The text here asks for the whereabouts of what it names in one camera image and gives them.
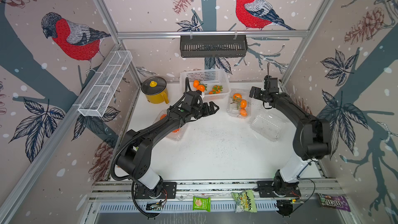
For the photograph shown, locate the green snack packet large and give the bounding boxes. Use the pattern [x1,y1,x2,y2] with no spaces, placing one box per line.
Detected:
[231,189,257,213]

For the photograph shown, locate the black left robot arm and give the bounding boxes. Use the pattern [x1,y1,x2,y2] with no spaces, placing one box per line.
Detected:
[110,79,219,197]

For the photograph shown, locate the purple candy packet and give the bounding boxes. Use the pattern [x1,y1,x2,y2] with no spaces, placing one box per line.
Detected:
[317,194,351,212]

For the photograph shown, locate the orange on branch near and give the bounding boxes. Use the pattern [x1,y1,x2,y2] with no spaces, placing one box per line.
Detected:
[239,108,248,117]

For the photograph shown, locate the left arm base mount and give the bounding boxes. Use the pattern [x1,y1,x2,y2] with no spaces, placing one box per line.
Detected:
[132,180,177,200]

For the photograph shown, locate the clear clamshell three oranges branch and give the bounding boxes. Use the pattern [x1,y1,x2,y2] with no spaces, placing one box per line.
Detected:
[227,89,251,119]

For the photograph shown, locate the clear clamshell four oranges branch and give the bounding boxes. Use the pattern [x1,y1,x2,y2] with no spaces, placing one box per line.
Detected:
[249,110,288,142]

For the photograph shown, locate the orange on branch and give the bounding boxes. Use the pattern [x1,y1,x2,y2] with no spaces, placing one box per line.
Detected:
[239,108,248,117]
[232,93,242,102]
[239,99,248,109]

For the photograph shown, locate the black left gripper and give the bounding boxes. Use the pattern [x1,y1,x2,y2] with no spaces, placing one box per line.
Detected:
[190,101,220,119]

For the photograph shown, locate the orange on branch middle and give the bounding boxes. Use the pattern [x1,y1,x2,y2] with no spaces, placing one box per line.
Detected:
[239,99,248,109]

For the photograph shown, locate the black hanging wire shelf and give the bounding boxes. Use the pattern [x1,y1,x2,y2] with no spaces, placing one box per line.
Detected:
[180,35,248,58]

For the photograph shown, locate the white wire wall shelf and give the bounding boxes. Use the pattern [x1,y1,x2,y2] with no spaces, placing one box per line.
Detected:
[78,50,132,117]

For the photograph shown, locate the clear clamshell oranges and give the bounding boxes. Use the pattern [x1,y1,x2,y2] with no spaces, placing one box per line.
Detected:
[154,109,189,141]

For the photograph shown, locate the yellow pot with lid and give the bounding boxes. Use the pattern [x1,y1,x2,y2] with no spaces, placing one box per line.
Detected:
[141,77,169,104]

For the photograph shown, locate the white plastic basket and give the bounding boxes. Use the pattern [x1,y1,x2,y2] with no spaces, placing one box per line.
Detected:
[180,69,231,102]

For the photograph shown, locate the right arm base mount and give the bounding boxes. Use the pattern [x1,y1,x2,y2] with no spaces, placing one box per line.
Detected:
[256,180,301,198]

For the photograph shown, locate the orange on branch far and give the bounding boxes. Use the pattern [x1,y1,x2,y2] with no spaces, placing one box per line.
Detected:
[232,93,242,102]

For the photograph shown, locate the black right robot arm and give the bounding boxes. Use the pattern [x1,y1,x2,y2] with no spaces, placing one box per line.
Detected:
[249,76,332,196]

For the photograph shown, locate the green snack packet small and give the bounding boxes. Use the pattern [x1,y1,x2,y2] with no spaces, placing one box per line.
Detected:
[193,196,211,212]

